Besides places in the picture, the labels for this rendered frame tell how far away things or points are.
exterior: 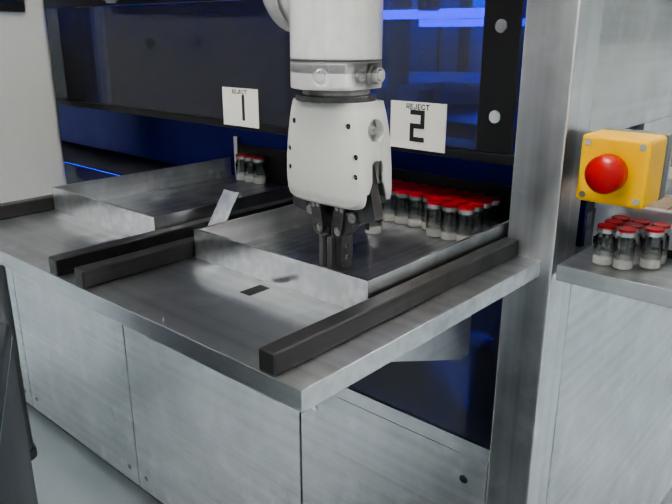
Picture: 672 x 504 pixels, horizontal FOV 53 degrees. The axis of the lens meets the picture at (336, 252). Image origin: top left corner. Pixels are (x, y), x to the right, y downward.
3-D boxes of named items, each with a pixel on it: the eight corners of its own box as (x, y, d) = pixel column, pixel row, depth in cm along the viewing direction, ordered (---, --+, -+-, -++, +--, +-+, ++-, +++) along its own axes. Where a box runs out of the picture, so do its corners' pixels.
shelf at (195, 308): (213, 182, 129) (213, 172, 128) (567, 260, 85) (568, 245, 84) (-57, 236, 95) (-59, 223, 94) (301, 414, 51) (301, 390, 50)
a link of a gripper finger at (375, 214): (402, 202, 61) (365, 232, 65) (359, 133, 63) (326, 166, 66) (394, 205, 60) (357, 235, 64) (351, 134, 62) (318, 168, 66)
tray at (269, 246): (374, 205, 104) (374, 182, 103) (531, 237, 87) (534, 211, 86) (195, 257, 80) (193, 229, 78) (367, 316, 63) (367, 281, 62)
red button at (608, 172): (593, 186, 73) (597, 149, 71) (631, 192, 70) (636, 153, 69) (579, 192, 70) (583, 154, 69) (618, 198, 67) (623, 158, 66)
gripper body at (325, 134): (404, 84, 62) (401, 203, 65) (322, 79, 68) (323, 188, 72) (352, 89, 56) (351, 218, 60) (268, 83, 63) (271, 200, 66)
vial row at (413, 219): (375, 214, 98) (375, 183, 96) (485, 238, 86) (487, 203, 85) (365, 217, 96) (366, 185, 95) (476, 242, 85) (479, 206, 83)
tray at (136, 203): (230, 175, 125) (229, 156, 124) (335, 197, 109) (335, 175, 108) (54, 210, 101) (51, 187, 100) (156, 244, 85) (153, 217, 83)
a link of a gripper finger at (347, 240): (372, 208, 65) (371, 274, 67) (347, 203, 67) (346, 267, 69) (351, 215, 63) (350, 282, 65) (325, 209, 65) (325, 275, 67)
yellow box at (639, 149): (599, 189, 79) (607, 126, 77) (664, 198, 74) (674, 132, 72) (572, 200, 73) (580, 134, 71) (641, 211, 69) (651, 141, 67)
